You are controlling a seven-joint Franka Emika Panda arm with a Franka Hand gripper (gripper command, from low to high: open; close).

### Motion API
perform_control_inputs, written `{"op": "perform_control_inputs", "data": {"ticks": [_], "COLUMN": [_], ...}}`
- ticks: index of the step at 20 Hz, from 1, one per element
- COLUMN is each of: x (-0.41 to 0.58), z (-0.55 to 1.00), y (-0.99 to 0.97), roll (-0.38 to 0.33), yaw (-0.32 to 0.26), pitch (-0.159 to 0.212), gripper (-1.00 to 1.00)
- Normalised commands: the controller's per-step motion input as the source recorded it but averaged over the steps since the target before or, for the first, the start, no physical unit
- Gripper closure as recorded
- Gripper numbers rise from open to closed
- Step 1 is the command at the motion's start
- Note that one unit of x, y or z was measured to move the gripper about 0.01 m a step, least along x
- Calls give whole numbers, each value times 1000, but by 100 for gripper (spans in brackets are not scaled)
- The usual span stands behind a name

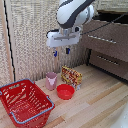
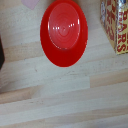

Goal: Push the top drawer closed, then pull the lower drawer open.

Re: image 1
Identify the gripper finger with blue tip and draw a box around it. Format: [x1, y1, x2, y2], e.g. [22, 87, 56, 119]
[65, 46, 72, 55]
[52, 47, 59, 58]

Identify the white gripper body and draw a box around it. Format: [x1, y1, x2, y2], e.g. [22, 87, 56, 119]
[45, 28, 83, 49]

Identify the long silver drawer handle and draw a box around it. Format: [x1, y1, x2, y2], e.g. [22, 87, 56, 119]
[87, 34, 118, 45]

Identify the brown drawer with long handle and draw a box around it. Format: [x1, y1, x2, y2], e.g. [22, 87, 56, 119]
[82, 19, 128, 63]

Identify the brown drawer cabinet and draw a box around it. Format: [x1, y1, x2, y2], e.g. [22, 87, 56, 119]
[81, 9, 128, 82]

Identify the yellow red snack box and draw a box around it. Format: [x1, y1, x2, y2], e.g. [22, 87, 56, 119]
[60, 65, 83, 91]

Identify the beige woven screen panel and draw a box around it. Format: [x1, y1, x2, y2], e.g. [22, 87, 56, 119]
[6, 0, 104, 83]

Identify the pink plastic cup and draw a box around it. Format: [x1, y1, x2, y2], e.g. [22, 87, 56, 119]
[45, 71, 58, 92]

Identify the red plastic bowl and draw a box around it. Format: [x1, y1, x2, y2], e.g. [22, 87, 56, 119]
[56, 83, 76, 101]

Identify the red plastic shopping basket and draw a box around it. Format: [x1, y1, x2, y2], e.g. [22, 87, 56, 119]
[0, 78, 56, 128]

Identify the short silver drawer handle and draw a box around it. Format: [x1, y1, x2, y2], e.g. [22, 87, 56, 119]
[96, 54, 120, 66]

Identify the brown drawer with short handle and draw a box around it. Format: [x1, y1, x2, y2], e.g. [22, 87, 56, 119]
[87, 49, 128, 81]

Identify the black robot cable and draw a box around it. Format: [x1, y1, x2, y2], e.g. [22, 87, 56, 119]
[81, 12, 128, 36]

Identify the black vertical frame strip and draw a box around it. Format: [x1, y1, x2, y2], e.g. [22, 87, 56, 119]
[3, 0, 16, 83]

